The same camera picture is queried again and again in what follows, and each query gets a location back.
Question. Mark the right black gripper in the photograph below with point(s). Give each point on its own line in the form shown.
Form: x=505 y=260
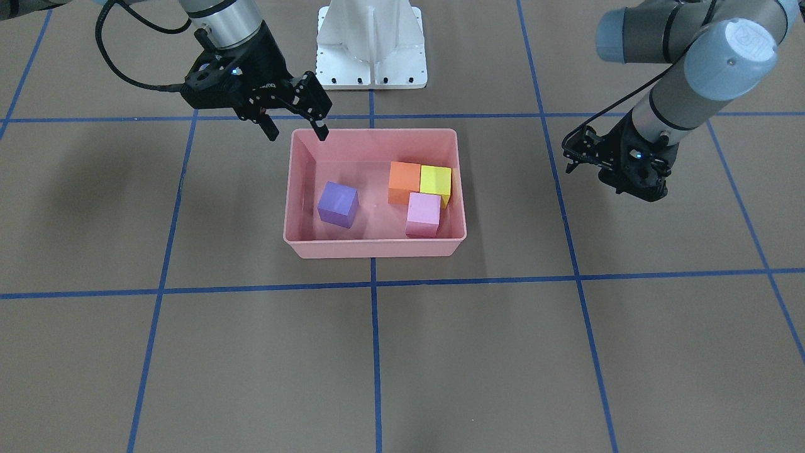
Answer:
x=267 y=58

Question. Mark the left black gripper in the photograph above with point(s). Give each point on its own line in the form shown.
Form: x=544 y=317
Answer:
x=619 y=139

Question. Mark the purple foam block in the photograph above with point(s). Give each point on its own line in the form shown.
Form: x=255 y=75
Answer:
x=338 y=204

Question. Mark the orange foam block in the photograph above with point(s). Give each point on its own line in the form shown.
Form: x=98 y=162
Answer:
x=404 y=179

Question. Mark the yellow foam block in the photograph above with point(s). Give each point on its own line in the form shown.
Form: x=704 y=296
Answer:
x=436 y=180

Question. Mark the pink foam block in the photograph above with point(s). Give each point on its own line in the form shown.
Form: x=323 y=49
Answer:
x=424 y=215

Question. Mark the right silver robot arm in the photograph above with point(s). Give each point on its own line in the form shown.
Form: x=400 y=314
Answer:
x=228 y=22

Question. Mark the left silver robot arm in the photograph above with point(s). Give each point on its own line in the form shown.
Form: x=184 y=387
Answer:
x=715 y=51

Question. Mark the pink plastic bin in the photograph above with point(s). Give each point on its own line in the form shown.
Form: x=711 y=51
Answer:
x=361 y=158

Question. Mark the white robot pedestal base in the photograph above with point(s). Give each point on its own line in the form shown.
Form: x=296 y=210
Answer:
x=371 y=45

